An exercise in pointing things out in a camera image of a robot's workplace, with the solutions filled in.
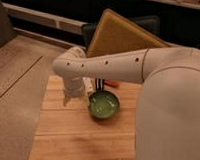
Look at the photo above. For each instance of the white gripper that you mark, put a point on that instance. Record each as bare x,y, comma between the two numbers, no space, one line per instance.
73,87

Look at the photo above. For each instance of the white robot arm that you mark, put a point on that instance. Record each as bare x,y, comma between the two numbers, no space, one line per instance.
168,107

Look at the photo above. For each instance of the black striped ceramic cup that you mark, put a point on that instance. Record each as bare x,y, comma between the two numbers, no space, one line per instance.
99,84

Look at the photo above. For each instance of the green ceramic bowl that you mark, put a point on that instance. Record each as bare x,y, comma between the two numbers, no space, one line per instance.
103,104

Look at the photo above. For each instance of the wooden table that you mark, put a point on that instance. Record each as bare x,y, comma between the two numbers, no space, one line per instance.
66,131

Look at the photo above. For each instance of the orange carrot toy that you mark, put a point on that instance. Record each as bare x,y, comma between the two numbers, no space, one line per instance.
111,83

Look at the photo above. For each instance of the yellow board panel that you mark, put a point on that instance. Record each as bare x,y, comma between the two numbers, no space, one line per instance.
115,34

